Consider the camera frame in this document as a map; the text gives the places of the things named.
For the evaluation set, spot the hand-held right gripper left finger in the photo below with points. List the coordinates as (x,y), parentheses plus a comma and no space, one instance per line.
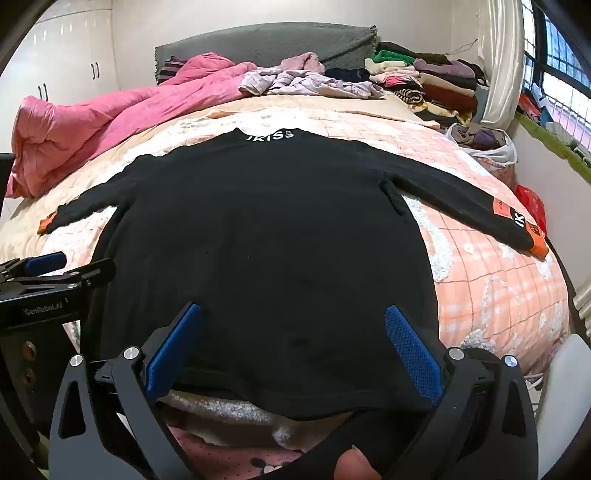
(173,350)

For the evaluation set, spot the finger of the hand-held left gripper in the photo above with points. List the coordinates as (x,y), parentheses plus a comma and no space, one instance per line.
(94,272)
(44,263)

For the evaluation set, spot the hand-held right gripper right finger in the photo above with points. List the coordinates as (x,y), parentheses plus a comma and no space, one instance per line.
(413,357)

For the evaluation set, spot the black sweater with orange cuffs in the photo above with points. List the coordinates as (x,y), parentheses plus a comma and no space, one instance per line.
(258,240)

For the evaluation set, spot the purple grey clothes in bag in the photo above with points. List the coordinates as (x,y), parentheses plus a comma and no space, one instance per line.
(475,137)

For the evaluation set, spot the stack of folded clothes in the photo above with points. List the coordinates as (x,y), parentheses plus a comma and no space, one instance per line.
(438,83)

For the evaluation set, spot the person's right hand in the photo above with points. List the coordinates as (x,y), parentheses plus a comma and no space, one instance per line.
(355,466)

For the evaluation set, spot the orange and white checked blanket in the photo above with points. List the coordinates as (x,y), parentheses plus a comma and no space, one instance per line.
(485,277)

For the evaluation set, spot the person's pink dotted clothing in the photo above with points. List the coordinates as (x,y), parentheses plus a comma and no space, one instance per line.
(221,457)

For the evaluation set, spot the pink duvet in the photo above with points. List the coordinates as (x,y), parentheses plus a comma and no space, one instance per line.
(69,129)

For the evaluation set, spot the red plastic bag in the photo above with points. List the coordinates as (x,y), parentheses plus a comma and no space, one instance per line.
(531,207)

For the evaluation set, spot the white wardrobe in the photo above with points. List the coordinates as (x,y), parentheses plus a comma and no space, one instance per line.
(69,50)

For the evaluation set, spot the dark striped cloth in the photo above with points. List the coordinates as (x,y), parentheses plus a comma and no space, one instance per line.
(170,69)

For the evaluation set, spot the white plastic bag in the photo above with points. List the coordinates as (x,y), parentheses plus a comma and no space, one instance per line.
(504,153)

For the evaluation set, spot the green windowsill mat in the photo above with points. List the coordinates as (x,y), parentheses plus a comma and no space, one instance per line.
(545,141)

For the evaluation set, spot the pile of windowsill clutter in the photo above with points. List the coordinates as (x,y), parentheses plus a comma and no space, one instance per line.
(535,108)

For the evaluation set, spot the lilac striped garment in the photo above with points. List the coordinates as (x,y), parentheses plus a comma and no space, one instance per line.
(314,85)

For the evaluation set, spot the dark navy garment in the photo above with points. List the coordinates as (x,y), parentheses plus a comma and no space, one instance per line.
(346,74)

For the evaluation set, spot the grey headboard cover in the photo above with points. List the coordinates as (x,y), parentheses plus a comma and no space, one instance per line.
(277,44)

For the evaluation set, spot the pink fuzzy garment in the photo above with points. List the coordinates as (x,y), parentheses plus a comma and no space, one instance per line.
(302,62)

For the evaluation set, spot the white curtain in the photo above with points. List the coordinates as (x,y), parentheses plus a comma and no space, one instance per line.
(503,60)

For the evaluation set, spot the barred window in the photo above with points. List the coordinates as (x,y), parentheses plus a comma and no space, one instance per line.
(563,78)

